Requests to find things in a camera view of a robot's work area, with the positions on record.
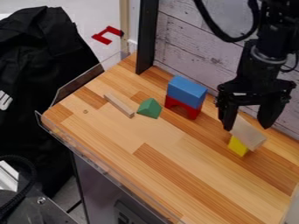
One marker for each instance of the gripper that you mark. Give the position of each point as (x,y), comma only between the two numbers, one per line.
(258,78)

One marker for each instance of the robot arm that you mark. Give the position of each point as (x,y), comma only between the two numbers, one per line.
(278,29)

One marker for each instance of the pale rectangular block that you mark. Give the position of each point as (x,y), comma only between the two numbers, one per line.
(247,134)

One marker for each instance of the yellow block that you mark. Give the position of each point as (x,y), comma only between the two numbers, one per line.
(237,146)

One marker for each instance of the blue block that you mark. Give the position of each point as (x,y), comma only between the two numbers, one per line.
(187,92)

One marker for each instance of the red arch block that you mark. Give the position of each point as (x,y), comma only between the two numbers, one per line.
(181,106)

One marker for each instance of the green triangular block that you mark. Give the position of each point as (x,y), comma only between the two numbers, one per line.
(150,108)

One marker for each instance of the long wooden block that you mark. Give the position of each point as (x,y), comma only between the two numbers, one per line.
(119,105)

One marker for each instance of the red clamp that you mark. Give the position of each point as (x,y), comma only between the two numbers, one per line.
(106,34)

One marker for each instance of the black bag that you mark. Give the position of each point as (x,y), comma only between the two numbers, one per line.
(39,87)

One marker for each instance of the black post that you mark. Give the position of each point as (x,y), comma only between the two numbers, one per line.
(146,35)

